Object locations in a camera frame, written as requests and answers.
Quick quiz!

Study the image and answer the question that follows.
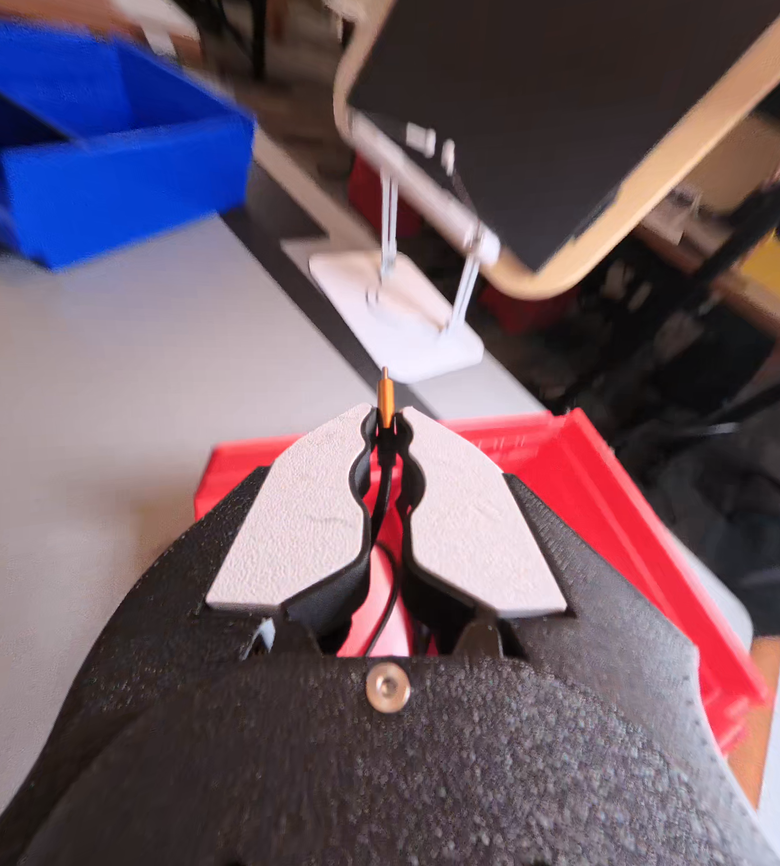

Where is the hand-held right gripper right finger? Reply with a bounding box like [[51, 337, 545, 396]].
[[400, 407, 568, 640]]

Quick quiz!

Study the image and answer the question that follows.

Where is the red box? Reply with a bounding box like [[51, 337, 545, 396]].
[[480, 283, 579, 337], [348, 156, 426, 239]]

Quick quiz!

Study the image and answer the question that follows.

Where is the red storage bin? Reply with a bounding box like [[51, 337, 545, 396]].
[[194, 408, 770, 756]]

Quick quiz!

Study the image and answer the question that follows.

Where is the orange plug usb-c cable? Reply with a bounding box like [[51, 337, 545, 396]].
[[361, 367, 410, 659]]

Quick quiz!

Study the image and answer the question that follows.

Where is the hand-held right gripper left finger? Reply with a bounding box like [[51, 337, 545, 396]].
[[206, 404, 374, 640]]

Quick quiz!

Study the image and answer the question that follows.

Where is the blue storage bin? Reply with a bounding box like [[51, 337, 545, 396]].
[[0, 17, 257, 272]]

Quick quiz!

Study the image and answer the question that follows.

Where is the black bin divider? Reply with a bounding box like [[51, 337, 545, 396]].
[[0, 68, 71, 173]]

